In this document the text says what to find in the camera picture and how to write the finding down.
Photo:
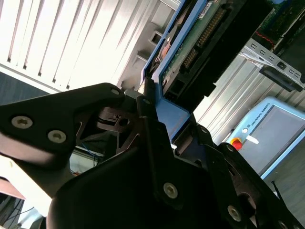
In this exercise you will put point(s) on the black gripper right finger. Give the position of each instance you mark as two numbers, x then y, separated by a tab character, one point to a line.
238	181

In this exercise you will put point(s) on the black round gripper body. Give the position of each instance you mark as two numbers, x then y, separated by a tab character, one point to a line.
107	195

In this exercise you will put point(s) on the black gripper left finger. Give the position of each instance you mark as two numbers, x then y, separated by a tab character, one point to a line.
59	112

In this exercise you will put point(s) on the hard disk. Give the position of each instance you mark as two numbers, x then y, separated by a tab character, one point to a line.
171	112

